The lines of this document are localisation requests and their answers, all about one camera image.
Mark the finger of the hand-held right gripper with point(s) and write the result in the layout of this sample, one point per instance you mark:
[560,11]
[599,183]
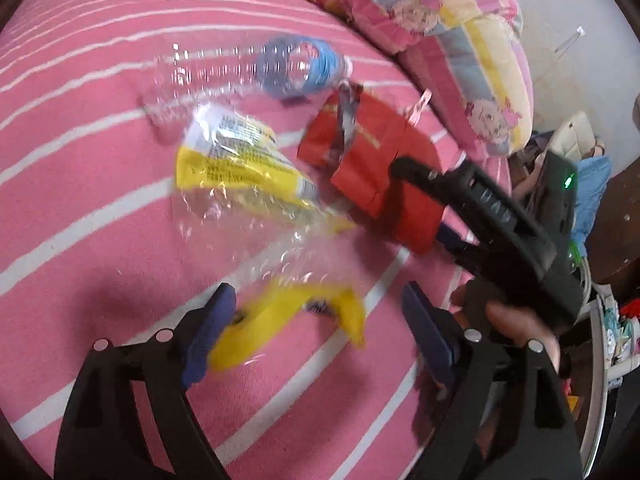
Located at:
[425,175]
[452,241]

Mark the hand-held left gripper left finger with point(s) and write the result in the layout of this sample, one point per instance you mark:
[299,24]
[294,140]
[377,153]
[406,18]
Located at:
[212,332]

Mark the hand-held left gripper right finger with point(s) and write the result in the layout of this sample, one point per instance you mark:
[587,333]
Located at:
[427,332]

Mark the red paper bag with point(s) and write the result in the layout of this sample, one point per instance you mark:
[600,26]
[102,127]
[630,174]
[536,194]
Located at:
[367,160]

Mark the clear yellow plastic wrapper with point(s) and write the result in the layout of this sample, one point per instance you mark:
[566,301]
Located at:
[235,160]

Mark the person's right hand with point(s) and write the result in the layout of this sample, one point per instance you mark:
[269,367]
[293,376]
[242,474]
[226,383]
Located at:
[520,325]

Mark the pink clothespin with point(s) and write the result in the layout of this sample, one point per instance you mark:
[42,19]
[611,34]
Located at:
[420,107]

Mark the blue cloth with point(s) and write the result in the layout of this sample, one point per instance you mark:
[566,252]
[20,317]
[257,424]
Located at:
[595,185]

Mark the dark wooden furniture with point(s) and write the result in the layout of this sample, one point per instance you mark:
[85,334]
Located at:
[620,220]

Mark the white office chair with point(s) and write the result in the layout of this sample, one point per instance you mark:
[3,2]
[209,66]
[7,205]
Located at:
[575,130]

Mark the colourful patterned pillow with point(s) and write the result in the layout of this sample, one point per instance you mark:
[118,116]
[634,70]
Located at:
[450,35]

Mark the clear plastic bottle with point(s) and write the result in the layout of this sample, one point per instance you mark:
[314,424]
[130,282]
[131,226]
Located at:
[295,65]

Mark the pink striped bed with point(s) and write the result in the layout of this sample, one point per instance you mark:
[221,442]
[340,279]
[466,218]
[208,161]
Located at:
[75,210]

